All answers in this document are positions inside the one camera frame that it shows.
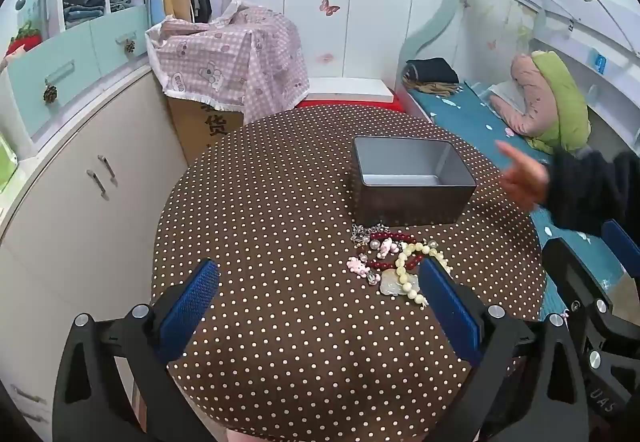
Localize red bead bracelet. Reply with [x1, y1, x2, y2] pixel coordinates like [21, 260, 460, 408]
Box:
[367, 231, 426, 273]

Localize white curved cabinet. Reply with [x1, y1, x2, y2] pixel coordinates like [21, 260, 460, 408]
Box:
[0, 67, 201, 423]

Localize grey metal tin box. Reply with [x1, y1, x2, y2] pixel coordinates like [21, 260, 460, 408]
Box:
[352, 136, 477, 228]

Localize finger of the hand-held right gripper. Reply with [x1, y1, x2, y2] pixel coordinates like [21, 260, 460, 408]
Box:
[542, 236, 612, 324]
[602, 219, 640, 283]

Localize cream bead bracelet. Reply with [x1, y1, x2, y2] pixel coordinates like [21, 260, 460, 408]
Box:
[395, 242, 451, 308]

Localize red cloth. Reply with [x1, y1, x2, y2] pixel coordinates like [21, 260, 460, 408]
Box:
[297, 92, 408, 115]

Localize white board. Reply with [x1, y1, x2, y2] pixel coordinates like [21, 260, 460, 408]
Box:
[307, 77, 396, 104]

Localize pink checked cloth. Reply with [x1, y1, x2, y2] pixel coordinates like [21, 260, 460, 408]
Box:
[145, 0, 311, 125]

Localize metal cabinet handle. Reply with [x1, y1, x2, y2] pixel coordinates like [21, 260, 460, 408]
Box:
[86, 169, 109, 200]
[97, 155, 118, 185]

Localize person's right hand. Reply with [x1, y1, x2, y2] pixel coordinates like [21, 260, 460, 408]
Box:
[495, 139, 552, 213]

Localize white pillow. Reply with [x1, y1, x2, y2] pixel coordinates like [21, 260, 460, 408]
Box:
[487, 82, 526, 113]

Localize folded blue jeans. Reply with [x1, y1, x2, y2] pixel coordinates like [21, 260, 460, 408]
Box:
[64, 0, 107, 26]

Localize teal drawer unit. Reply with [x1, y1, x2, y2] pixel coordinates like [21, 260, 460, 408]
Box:
[7, 7, 151, 138]

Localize pale jade pendant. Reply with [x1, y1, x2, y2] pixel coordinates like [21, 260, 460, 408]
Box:
[377, 269, 426, 298]

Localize teal bunk bed frame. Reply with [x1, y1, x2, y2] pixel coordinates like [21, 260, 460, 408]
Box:
[395, 0, 640, 123]

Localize red green plush toy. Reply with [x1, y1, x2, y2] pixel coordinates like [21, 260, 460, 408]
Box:
[10, 22, 43, 53]

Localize tan scarf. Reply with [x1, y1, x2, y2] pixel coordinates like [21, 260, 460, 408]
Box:
[405, 80, 460, 98]

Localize green blanket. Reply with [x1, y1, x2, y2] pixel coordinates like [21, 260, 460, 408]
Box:
[525, 51, 592, 154]

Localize blue printed bed sheet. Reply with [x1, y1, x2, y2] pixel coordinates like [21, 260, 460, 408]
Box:
[405, 80, 631, 318]

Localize pink pillow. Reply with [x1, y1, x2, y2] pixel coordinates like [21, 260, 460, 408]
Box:
[504, 54, 556, 138]

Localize dark folded clothing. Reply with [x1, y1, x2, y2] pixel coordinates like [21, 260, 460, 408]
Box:
[404, 57, 460, 84]

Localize silver rhinestone chain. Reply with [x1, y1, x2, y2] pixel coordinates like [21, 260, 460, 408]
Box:
[350, 221, 391, 245]

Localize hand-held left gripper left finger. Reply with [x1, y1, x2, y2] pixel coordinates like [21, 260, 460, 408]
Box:
[52, 259, 221, 442]

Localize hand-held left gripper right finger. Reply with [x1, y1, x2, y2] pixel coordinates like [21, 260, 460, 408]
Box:
[419, 256, 593, 442]

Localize cardboard box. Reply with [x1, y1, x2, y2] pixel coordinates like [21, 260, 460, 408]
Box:
[165, 95, 246, 168]

